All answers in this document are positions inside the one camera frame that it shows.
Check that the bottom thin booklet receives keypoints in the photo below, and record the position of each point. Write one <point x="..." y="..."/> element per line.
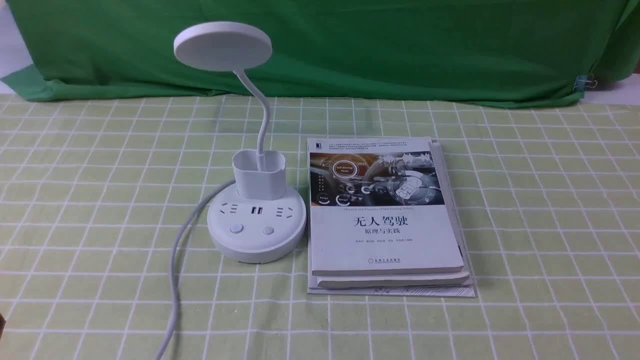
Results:
<point x="425" y="292"/>

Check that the green backdrop cloth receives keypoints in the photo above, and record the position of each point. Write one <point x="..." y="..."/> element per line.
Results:
<point x="509" y="54"/>

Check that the white desk lamp with base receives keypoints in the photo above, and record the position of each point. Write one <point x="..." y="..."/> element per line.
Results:
<point x="256" y="217"/>

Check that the blue binder clip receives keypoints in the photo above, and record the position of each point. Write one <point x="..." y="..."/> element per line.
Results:
<point x="584" y="83"/>

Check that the top book with car cover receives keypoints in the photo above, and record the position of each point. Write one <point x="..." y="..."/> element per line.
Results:
<point x="385" y="235"/>

